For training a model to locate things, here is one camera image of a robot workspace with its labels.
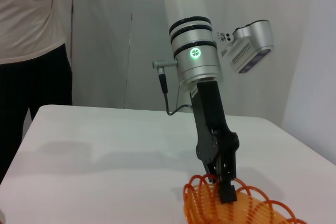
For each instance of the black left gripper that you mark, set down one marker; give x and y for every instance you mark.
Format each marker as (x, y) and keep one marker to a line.
(210, 119)

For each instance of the white and silver left arm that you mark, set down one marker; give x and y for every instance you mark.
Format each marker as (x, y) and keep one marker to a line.
(191, 35)

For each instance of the person's black trousers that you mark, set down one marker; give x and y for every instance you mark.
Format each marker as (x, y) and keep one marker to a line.
(31, 85)

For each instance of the person's white shirt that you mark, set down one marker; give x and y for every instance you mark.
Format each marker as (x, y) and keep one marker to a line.
(23, 24)

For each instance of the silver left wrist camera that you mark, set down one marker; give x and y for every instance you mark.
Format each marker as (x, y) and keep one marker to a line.
(252, 43)

